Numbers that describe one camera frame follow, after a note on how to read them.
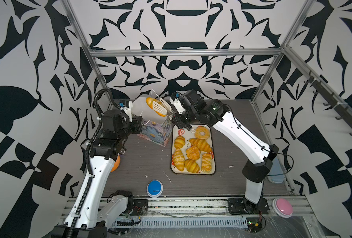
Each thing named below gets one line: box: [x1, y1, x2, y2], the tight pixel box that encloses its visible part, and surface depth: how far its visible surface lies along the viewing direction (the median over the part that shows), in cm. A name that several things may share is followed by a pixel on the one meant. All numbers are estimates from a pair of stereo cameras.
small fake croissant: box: [174, 135, 186, 149], surface depth 96 cm
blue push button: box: [146, 179, 164, 198], surface depth 80 cm
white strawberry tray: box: [171, 123, 216, 175], surface depth 91 cm
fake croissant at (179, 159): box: [173, 148, 185, 172], surface depth 88 cm
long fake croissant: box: [188, 137, 212, 153], surface depth 93 cm
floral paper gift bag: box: [137, 116, 173, 148], surface depth 85 cm
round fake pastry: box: [185, 144, 201, 161], surface depth 91 cm
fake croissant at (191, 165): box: [184, 158, 200, 174], surface depth 85 cm
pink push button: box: [272, 197, 294, 219], surface depth 74 cm
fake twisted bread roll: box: [201, 152, 213, 173], surface depth 87 cm
